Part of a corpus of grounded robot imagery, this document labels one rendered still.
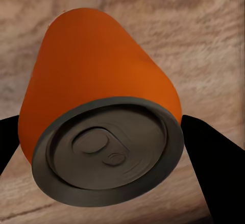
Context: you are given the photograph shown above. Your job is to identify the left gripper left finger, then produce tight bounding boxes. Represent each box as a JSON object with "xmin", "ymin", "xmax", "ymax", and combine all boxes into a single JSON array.
[{"xmin": 0, "ymin": 115, "xmax": 20, "ymax": 175}]

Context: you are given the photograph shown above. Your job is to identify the can of soda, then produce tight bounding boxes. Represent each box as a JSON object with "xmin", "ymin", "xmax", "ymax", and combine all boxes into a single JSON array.
[{"xmin": 18, "ymin": 8, "xmax": 185, "ymax": 208}]

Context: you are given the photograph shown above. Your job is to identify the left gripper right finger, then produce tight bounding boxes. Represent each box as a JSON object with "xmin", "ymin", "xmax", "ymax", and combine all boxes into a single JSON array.
[{"xmin": 181, "ymin": 115, "xmax": 245, "ymax": 224}]

